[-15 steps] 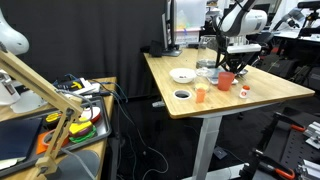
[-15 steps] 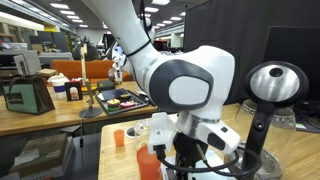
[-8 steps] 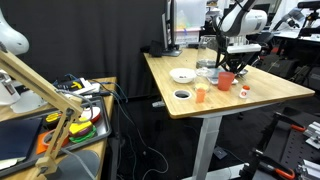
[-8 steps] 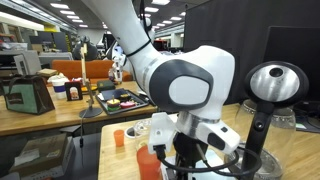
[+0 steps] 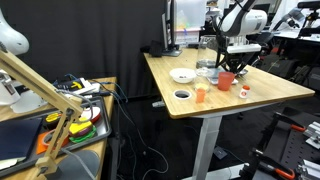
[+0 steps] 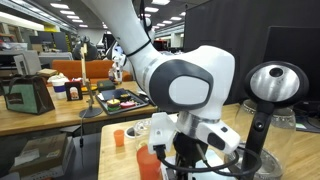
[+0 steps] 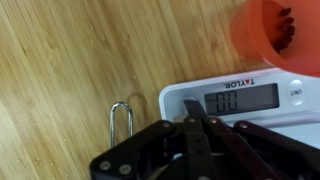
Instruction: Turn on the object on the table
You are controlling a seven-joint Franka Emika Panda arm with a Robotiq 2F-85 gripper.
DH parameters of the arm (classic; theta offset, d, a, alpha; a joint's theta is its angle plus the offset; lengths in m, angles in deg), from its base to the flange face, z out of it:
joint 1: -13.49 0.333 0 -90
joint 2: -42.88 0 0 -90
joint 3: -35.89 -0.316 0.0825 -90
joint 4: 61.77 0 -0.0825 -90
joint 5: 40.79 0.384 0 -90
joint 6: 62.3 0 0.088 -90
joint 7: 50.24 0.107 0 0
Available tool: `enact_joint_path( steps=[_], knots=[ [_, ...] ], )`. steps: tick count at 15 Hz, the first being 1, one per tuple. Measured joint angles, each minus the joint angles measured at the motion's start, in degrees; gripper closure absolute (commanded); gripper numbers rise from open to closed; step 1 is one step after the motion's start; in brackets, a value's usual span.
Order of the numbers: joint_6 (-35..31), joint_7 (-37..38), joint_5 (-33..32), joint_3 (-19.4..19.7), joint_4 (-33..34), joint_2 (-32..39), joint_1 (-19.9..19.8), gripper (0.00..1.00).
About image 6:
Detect white cup blue sleeve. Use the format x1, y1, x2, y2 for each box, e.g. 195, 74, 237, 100
47, 73, 70, 100

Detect small orange cup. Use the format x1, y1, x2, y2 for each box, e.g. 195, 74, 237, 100
113, 129, 126, 148

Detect grey plastic tray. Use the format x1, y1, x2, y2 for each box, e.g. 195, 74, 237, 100
95, 87, 151, 116

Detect red and white toy food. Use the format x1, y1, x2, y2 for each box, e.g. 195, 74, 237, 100
119, 99, 137, 110

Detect orange sofa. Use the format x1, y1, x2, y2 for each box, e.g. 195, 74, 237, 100
51, 59, 134, 85

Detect dark green box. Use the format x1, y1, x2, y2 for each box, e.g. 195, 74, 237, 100
96, 79, 117, 93

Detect glass kettle with black handle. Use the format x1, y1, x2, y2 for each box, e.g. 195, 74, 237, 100
223, 60, 310, 180

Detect clear plastic cup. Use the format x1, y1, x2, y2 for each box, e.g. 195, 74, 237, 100
132, 118, 153, 152

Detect green and brown bag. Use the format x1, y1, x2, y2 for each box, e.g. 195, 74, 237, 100
2, 74, 56, 116

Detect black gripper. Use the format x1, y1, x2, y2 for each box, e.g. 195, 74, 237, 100
172, 132, 210, 169

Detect large orange-red plastic cup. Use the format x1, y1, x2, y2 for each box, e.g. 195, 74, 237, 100
135, 144, 164, 180

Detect cardboard box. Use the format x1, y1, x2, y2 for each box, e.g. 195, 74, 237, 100
9, 132, 75, 180

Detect black camera cable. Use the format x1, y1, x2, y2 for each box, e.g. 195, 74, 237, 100
154, 143, 263, 179

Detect yellow and black toy food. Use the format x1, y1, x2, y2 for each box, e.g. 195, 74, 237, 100
118, 93, 132, 103

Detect dark blue notebook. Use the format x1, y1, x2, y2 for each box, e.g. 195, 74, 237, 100
99, 88, 128, 102

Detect small dark photo frame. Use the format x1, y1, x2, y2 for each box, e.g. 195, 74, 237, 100
64, 81, 84, 102

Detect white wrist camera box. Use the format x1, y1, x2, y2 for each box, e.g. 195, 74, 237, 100
147, 111, 178, 155

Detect black computer monitor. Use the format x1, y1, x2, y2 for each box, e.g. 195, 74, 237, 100
262, 25, 320, 103

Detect thin stand cable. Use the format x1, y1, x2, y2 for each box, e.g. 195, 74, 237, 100
78, 105, 92, 168

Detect ceiling light panel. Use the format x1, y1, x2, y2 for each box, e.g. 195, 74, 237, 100
58, 9, 77, 16
151, 0, 171, 6
49, 2, 71, 10

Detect black curtain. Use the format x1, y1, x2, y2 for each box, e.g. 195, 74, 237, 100
183, 0, 320, 107

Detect toy burger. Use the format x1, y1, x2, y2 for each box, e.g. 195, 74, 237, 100
106, 95, 122, 113

